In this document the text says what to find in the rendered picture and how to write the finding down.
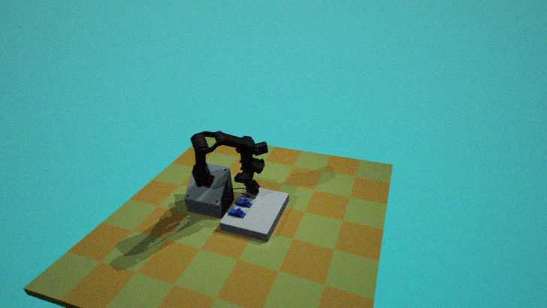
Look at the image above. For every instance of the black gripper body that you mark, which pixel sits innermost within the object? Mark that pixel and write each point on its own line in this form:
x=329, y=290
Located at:
x=244, y=176

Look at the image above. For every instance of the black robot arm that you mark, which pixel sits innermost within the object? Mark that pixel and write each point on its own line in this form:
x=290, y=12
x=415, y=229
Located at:
x=245, y=146

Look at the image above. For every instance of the white flat panel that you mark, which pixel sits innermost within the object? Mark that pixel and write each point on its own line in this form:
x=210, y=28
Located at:
x=255, y=216

